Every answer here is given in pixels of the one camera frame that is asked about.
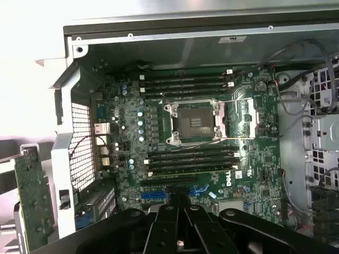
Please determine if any silver disk bay cage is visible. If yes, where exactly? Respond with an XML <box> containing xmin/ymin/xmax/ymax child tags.
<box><xmin>275</xmin><ymin>71</ymin><xmax>339</xmax><ymax>231</ymax></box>

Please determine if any silver rear port block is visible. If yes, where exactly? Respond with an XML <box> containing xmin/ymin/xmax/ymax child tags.
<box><xmin>93</xmin><ymin>122</ymin><xmax>111</xmax><ymax>170</ymax></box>

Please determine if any open black PC case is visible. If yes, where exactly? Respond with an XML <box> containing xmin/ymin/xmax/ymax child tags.
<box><xmin>34</xmin><ymin>10</ymin><xmax>339</xmax><ymax>254</ymax></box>

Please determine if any black plastic shroud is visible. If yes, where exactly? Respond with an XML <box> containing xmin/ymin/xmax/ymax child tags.
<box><xmin>309</xmin><ymin>185</ymin><xmax>339</xmax><ymax>215</ymax></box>

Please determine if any thin socket locking lever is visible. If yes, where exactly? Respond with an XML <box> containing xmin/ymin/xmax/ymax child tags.
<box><xmin>221</xmin><ymin>98</ymin><xmax>255</xmax><ymax>104</ymax></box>
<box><xmin>182</xmin><ymin>136</ymin><xmax>256</xmax><ymax>149</ymax></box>

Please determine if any green motherboard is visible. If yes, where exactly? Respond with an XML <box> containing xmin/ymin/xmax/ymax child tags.
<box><xmin>90</xmin><ymin>65</ymin><xmax>287</xmax><ymax>231</ymax></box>

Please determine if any silver chipset heatsink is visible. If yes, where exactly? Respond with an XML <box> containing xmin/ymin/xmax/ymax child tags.
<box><xmin>217</xmin><ymin>198</ymin><xmax>244</xmax><ymax>212</ymax></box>

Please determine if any grey internal case wire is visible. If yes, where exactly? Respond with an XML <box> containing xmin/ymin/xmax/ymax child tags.
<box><xmin>255</xmin><ymin>39</ymin><xmax>337</xmax><ymax>112</ymax></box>

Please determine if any black expansion slot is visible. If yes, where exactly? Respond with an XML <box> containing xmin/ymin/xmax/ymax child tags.
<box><xmin>139</xmin><ymin>176</ymin><xmax>196</xmax><ymax>186</ymax></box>

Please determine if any blue expansion slot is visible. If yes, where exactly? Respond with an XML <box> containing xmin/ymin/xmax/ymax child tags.
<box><xmin>140</xmin><ymin>192</ymin><xmax>167</xmax><ymax>201</ymax></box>

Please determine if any CPU socket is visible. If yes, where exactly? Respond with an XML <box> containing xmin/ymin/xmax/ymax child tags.
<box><xmin>163</xmin><ymin>99</ymin><xmax>228</xmax><ymax>147</ymax></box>

